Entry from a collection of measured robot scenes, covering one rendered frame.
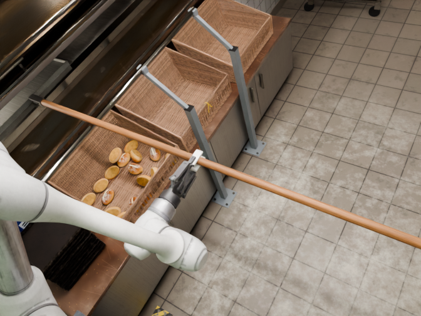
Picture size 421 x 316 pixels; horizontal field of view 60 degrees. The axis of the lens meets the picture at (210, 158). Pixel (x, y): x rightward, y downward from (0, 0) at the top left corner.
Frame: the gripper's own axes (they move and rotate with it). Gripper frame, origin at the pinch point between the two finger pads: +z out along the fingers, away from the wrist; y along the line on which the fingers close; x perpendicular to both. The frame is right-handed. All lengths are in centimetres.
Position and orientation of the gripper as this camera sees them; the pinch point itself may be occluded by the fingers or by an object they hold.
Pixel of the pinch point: (196, 160)
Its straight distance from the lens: 137.2
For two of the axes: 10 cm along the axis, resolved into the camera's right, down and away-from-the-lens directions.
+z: 5.1, -7.6, 4.1
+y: 2.2, 5.7, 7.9
